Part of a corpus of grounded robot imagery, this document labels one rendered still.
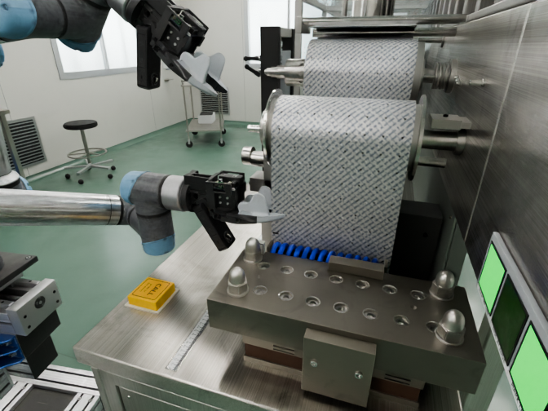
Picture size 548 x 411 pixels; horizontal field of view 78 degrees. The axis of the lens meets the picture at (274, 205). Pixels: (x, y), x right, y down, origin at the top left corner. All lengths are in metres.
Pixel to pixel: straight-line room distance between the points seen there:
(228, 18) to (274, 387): 6.45
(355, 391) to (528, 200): 0.36
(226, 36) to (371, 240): 6.28
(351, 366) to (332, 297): 0.11
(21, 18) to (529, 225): 0.73
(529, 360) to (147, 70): 0.69
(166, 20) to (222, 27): 6.12
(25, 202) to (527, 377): 0.82
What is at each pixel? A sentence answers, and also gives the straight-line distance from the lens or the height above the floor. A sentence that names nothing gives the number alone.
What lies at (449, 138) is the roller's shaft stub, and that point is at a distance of 0.65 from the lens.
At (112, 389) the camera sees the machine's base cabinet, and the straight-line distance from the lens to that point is 0.79.
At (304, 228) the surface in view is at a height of 1.07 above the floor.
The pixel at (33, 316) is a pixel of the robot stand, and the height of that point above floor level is 0.72.
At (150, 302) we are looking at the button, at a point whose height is 0.92.
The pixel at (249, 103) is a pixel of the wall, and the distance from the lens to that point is 6.69.
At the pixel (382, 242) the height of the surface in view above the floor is 1.07.
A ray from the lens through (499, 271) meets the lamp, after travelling 0.39.
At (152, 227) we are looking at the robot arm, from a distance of 0.80.
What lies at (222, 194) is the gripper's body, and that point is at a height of 1.14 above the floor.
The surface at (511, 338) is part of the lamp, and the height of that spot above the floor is 1.18.
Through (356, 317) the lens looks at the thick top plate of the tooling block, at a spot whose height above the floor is 1.03.
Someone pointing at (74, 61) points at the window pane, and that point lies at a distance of 5.23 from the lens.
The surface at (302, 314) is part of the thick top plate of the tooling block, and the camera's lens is 0.54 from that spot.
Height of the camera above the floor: 1.40
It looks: 25 degrees down
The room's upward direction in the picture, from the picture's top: straight up
